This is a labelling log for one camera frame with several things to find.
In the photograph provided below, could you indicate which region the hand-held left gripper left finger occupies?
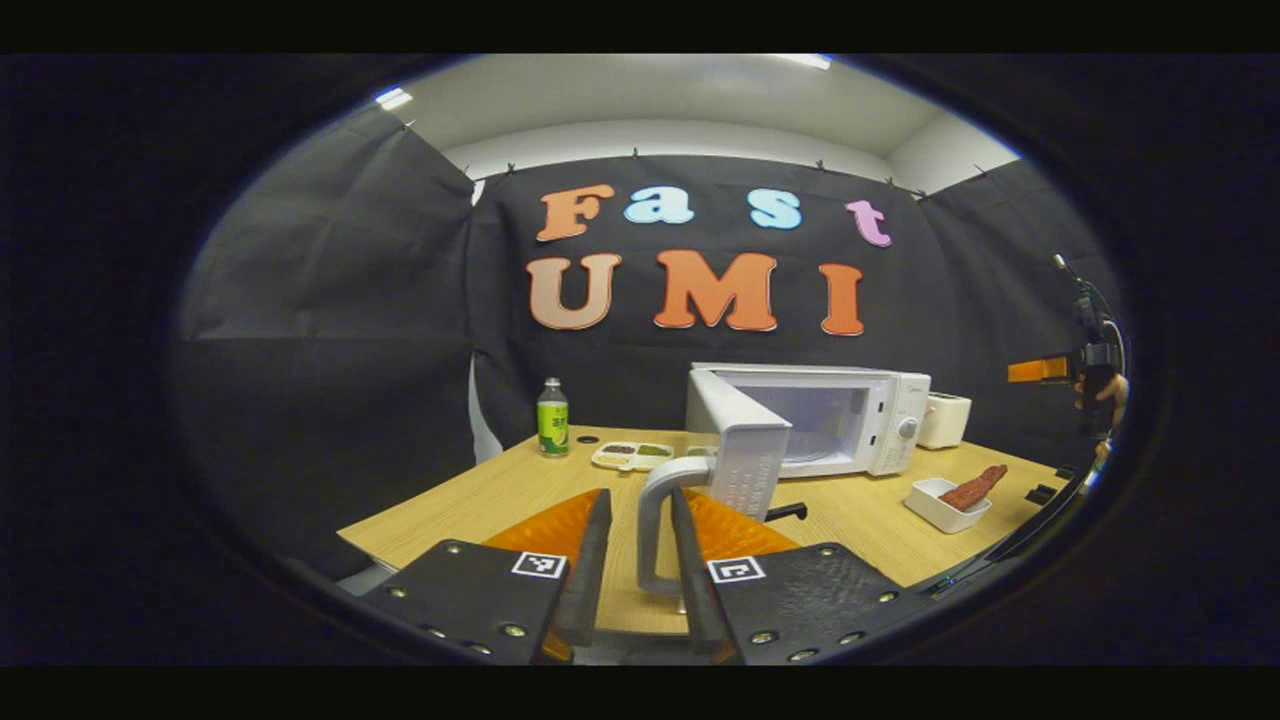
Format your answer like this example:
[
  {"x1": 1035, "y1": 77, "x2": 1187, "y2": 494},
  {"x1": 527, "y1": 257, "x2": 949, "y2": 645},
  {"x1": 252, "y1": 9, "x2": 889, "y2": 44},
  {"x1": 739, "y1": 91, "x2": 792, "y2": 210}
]
[{"x1": 360, "y1": 488, "x2": 613, "y2": 666}]

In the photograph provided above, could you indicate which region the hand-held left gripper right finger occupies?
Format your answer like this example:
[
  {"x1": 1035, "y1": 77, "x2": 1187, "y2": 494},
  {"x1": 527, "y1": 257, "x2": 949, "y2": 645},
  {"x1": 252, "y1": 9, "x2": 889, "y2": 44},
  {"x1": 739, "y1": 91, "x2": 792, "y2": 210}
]
[{"x1": 670, "y1": 487, "x2": 936, "y2": 666}]

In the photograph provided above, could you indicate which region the red-brown meat strip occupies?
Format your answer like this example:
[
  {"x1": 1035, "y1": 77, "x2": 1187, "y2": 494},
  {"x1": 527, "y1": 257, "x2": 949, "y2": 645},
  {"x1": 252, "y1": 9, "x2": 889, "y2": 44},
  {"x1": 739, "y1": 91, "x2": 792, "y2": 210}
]
[{"x1": 938, "y1": 464, "x2": 1009, "y2": 512}]

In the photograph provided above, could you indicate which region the white microwave oven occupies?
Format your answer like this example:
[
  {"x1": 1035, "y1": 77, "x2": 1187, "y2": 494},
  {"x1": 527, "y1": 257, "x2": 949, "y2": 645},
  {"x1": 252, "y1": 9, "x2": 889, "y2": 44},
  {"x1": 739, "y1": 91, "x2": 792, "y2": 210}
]
[{"x1": 636, "y1": 362, "x2": 933, "y2": 599}]

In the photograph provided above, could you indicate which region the white rectangular dish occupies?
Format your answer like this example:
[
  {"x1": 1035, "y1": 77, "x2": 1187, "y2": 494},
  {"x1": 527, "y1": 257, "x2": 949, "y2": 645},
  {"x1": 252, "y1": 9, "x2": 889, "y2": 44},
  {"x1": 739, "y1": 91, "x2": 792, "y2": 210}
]
[{"x1": 903, "y1": 477, "x2": 993, "y2": 534}]

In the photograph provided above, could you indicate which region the white toaster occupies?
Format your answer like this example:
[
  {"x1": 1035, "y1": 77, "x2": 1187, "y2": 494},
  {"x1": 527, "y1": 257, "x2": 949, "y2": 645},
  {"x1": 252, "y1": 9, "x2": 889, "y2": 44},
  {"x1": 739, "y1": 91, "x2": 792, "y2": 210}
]
[{"x1": 918, "y1": 392, "x2": 973, "y2": 450}]

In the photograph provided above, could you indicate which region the white divided snack plate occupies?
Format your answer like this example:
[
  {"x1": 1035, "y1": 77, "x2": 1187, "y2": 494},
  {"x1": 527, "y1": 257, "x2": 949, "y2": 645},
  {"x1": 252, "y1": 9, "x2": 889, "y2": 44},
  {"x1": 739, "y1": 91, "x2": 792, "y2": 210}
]
[{"x1": 591, "y1": 441, "x2": 675, "y2": 473}]

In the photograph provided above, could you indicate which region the green label drink bottle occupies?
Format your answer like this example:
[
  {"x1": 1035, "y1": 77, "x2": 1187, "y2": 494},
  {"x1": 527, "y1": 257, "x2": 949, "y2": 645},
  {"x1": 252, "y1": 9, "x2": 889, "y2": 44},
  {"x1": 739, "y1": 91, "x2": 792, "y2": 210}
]
[{"x1": 537, "y1": 377, "x2": 570, "y2": 459}]

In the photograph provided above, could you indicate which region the black stand with cable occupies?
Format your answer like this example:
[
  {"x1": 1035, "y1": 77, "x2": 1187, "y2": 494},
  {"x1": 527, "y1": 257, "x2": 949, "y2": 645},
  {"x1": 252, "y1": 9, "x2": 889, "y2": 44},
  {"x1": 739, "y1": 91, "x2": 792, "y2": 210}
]
[{"x1": 1050, "y1": 253, "x2": 1126, "y2": 351}]

